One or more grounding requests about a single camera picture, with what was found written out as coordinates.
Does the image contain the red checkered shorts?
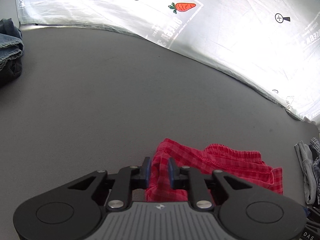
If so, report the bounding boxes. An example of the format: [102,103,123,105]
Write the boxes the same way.
[145,138,284,202]

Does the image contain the grey folded garment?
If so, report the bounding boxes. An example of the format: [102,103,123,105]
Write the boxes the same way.
[295,141,317,205]

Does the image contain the dark checkered folded shorts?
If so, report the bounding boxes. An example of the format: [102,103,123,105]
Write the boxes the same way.
[309,138,319,206]

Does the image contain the black garment pile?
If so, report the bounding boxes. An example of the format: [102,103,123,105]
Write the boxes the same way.
[0,58,23,88]

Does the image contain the blue denim garment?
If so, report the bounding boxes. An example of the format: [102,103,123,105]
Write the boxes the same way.
[1,18,24,70]

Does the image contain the white printed backdrop sheet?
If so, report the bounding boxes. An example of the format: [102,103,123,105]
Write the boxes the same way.
[16,0,319,122]

